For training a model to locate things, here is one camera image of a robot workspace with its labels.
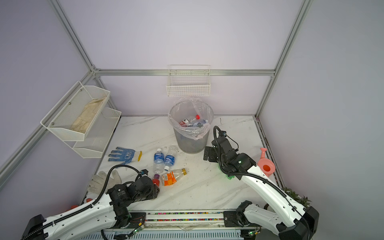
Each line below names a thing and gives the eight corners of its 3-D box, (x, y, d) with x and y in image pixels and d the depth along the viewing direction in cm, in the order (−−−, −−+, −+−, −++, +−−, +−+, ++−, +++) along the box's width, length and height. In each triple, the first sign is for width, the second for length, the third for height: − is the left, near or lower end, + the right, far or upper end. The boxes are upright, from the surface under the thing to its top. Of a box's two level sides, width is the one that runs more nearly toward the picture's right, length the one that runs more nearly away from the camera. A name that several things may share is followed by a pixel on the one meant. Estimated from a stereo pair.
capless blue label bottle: (163, 171, 92) (161, 167, 88) (169, 149, 102) (168, 145, 98) (172, 172, 91) (171, 168, 87) (178, 150, 102) (177, 146, 97)
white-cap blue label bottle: (154, 174, 91) (152, 170, 87) (156, 152, 101) (154, 148, 97) (163, 173, 91) (162, 169, 87) (164, 151, 101) (163, 147, 97)
